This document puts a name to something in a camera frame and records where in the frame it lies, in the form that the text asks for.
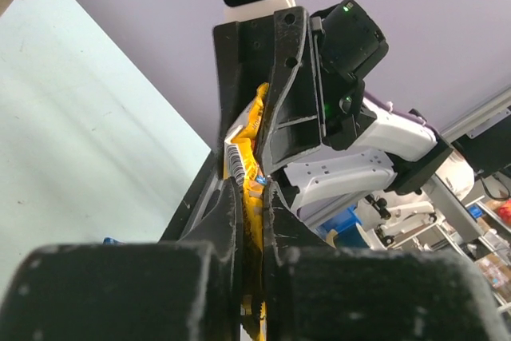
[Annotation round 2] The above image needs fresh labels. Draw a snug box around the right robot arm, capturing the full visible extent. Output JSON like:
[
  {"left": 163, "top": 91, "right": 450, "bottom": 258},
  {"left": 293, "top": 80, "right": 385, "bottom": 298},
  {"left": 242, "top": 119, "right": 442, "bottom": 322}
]
[{"left": 212, "top": 0, "right": 452, "bottom": 211}]

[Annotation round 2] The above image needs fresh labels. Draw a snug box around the yellow candy bag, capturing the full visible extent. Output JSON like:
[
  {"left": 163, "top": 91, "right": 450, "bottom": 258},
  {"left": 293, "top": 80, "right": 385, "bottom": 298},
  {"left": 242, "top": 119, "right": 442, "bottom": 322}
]
[{"left": 224, "top": 83, "right": 269, "bottom": 340}]

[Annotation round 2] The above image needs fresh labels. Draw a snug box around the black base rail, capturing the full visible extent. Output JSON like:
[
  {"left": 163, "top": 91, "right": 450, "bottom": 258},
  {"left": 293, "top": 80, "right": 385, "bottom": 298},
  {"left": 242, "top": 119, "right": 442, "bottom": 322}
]
[{"left": 159, "top": 151, "right": 222, "bottom": 243}]

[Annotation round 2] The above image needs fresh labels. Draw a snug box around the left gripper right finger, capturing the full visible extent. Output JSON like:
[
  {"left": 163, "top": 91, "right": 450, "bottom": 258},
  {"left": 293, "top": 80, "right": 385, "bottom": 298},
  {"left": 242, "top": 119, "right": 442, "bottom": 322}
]
[{"left": 263, "top": 181, "right": 505, "bottom": 341}]

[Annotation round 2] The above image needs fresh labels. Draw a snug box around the blue M&M bag on table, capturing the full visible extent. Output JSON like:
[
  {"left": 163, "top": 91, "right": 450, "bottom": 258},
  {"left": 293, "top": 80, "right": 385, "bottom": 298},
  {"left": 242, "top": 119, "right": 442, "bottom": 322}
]
[{"left": 103, "top": 237, "right": 124, "bottom": 245}]

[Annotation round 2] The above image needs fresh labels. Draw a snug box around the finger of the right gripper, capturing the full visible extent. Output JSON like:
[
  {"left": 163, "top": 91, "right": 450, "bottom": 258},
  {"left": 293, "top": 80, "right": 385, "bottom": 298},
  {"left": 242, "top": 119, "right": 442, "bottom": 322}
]
[
  {"left": 212, "top": 15, "right": 275, "bottom": 173},
  {"left": 256, "top": 6, "right": 319, "bottom": 175}
]

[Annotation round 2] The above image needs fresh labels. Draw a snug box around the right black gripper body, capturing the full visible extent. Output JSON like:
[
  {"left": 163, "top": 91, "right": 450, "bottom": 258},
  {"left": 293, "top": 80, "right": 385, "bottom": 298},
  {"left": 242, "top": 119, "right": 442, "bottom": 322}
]
[{"left": 305, "top": 17, "right": 327, "bottom": 145}]

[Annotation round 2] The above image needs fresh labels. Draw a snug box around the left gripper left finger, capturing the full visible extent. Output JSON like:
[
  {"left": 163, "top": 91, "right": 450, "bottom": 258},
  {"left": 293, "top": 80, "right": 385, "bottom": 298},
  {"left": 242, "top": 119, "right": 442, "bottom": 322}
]
[{"left": 1, "top": 179, "right": 243, "bottom": 340}]

